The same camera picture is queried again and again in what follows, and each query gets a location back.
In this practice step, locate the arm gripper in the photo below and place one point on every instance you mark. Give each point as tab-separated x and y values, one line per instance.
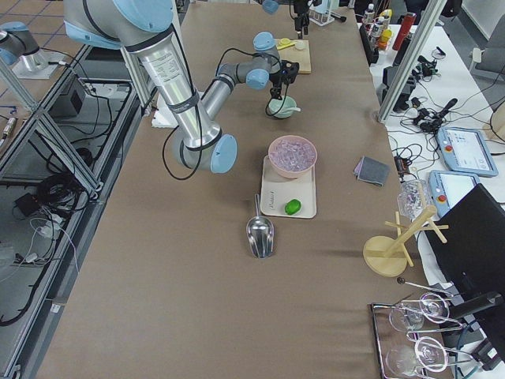
278	77
301	9

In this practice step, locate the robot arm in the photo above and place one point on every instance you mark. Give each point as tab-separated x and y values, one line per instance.
271	6
146	30

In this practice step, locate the green bowl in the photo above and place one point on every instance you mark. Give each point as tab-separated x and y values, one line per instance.
277	107

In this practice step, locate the clear ice cubes pile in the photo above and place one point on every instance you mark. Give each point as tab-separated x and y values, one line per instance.
293	155

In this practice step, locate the pink bowl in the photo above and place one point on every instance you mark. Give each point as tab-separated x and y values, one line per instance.
280	171

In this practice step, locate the metal ice scoop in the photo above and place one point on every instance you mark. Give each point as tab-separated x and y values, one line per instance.
260	232

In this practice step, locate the white toy steamed bun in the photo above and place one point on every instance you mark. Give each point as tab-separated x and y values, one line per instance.
300	45

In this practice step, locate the yellow plastic knife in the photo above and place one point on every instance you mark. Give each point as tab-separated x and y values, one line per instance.
284	46

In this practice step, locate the bamboo cutting board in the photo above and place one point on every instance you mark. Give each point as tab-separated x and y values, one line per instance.
302	57

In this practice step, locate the cream plastic tray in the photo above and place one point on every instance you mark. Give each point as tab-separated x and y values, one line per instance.
277	191

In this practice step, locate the red bottle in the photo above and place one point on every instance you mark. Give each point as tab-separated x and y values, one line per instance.
407	22

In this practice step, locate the green lime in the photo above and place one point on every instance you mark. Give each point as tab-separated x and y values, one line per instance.
292	207

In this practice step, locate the grey folded cloth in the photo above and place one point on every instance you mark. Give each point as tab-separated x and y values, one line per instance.
371	171

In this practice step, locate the blue teach pendant near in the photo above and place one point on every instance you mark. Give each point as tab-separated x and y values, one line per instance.
449	187

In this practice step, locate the blue teach pendant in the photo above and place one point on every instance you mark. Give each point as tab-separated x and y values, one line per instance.
449	187
465	150

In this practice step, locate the blue teach pendant far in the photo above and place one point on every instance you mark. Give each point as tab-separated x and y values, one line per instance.
465	150

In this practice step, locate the wooden mug tree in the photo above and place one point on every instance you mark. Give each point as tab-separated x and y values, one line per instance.
389	256

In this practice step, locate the black monitor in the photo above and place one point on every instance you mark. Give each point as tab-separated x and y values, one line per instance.
472	258

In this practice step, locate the wine glass rack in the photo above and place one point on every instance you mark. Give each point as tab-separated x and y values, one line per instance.
408	337

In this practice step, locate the aluminium frame post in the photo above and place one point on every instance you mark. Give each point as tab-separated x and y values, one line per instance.
423	31

